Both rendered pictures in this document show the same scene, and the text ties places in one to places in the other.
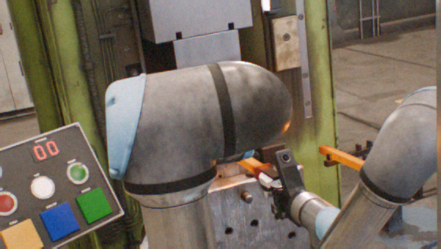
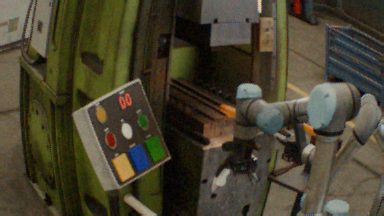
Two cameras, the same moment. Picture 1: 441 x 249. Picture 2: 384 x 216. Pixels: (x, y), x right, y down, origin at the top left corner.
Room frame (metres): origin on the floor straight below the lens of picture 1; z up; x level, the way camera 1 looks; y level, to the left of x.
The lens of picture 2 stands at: (-0.60, 0.90, 1.91)
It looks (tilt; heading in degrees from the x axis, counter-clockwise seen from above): 21 degrees down; 340
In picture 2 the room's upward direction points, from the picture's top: 5 degrees clockwise
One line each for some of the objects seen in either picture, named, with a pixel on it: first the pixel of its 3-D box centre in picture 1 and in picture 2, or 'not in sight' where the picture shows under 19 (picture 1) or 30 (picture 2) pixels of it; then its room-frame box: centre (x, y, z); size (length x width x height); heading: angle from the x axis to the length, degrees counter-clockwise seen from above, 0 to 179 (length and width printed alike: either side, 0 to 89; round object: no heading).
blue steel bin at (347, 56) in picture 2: not in sight; (366, 64); (4.42, -3.15, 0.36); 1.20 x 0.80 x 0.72; 22
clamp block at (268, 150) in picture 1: (267, 150); not in sight; (1.69, -0.15, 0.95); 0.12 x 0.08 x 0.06; 18
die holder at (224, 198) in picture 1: (224, 210); (195, 162); (1.80, 0.01, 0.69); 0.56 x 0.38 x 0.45; 18
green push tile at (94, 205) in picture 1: (94, 206); (153, 149); (1.30, 0.35, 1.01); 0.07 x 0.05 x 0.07; 133
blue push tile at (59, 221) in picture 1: (59, 221); (138, 158); (1.23, 0.42, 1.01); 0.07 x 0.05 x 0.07; 133
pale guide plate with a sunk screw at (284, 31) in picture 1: (285, 43); (265, 33); (1.80, -0.26, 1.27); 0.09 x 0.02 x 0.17; 108
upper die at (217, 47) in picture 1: (187, 43); (198, 21); (1.78, 0.06, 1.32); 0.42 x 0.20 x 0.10; 18
